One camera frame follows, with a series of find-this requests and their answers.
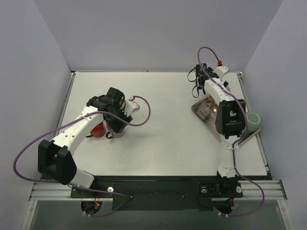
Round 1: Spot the purple mug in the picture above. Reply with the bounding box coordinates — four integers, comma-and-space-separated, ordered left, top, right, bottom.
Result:
105, 129, 124, 139

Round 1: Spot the red mug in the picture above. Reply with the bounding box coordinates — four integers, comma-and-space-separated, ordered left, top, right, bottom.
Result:
86, 122, 106, 138

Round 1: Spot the green mug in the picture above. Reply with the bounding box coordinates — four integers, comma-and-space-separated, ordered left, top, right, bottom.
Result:
246, 112, 261, 133

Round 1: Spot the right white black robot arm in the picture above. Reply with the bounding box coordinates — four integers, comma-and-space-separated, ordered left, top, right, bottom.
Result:
195, 63, 246, 179

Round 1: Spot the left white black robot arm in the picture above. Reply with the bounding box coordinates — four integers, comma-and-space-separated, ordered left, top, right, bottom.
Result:
38, 88, 140, 197

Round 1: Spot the metal tray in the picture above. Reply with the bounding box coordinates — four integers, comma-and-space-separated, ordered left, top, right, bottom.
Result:
191, 96, 262, 147

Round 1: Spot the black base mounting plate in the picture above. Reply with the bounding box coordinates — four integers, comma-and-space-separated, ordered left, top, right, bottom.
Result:
71, 176, 243, 211

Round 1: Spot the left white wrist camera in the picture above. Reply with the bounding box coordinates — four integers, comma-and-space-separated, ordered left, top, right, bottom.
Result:
124, 96, 140, 115

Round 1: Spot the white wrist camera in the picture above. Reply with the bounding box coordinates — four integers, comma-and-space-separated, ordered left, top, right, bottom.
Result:
213, 59, 229, 79
124, 96, 140, 115

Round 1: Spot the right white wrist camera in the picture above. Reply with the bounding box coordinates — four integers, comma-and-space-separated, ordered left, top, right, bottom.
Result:
213, 59, 229, 79

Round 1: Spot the aluminium front rail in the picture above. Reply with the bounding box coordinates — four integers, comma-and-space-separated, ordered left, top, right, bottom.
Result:
29, 180, 287, 201

